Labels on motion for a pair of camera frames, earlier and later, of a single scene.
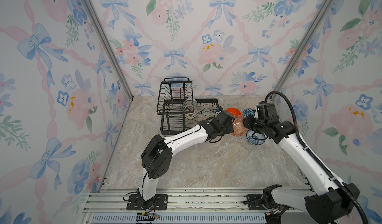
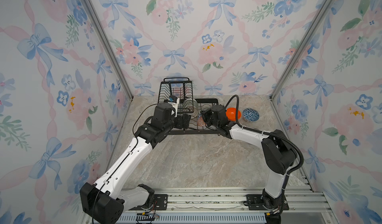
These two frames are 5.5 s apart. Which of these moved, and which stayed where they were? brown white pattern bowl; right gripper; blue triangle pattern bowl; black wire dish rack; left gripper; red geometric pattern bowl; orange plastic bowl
Moved: right gripper; red geometric pattern bowl; left gripper
Stayed: blue triangle pattern bowl; black wire dish rack; orange plastic bowl; brown white pattern bowl
